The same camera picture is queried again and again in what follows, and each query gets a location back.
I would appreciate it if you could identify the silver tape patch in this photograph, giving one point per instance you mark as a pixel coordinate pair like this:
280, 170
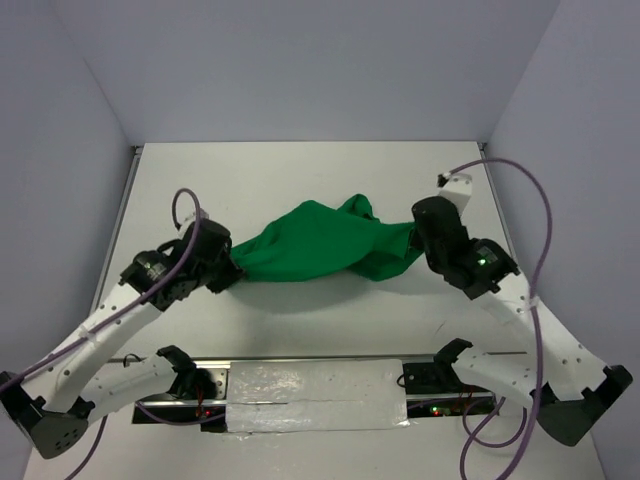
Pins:
286, 397

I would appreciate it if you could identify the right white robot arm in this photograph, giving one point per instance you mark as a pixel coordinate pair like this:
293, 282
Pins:
570, 388

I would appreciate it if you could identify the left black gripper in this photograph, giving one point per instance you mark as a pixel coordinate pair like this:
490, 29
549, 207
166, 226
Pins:
233, 272

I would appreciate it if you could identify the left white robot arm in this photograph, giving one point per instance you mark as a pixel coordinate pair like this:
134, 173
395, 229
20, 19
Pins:
54, 406

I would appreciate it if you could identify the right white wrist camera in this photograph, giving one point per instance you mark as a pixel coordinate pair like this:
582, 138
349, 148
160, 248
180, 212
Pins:
456, 188

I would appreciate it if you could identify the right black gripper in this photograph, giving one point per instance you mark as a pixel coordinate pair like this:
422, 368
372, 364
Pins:
419, 235

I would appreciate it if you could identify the green t shirt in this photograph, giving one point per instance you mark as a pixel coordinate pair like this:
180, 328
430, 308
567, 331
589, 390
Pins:
314, 240

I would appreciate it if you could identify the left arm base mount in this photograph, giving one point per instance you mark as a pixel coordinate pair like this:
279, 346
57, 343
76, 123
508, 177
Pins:
195, 397

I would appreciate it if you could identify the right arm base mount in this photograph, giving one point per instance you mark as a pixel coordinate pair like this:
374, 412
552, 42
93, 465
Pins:
434, 390

